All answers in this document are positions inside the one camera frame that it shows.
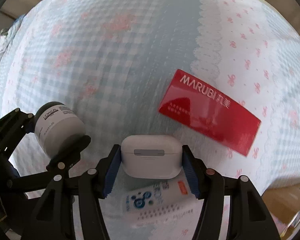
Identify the white earbuds case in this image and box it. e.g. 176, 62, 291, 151
121, 135, 183, 179

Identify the grey jar with black lid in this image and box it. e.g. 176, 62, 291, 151
34, 101, 86, 159

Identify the checkered blue pink blanket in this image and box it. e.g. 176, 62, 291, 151
0, 0, 300, 240

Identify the red rectangular cosmetic box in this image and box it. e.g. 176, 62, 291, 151
158, 69, 261, 156

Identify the cardboard box on floor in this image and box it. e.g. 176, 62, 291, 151
261, 182, 300, 238

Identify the white tube with blue print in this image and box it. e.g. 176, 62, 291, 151
122, 179, 203, 228

